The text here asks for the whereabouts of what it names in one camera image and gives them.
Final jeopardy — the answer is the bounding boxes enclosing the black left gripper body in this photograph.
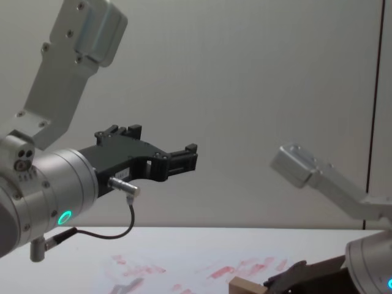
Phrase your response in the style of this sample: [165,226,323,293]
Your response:
[78,138,168,197]

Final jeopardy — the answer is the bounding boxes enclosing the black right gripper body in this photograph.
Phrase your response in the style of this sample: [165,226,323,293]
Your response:
[286,255,352,294]

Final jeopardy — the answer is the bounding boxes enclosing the light brown wooden block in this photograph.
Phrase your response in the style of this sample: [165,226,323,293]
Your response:
[228,275,268,294]

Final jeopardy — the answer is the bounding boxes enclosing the white table cloth red marks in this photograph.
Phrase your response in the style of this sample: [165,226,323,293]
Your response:
[0,225,383,294]

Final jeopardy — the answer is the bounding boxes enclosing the thin dark cable silver plug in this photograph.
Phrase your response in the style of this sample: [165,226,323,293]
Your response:
[45,176,142,249]

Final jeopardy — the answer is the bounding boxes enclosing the plain pale wall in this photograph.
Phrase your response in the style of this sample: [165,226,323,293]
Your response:
[0,0,392,231]

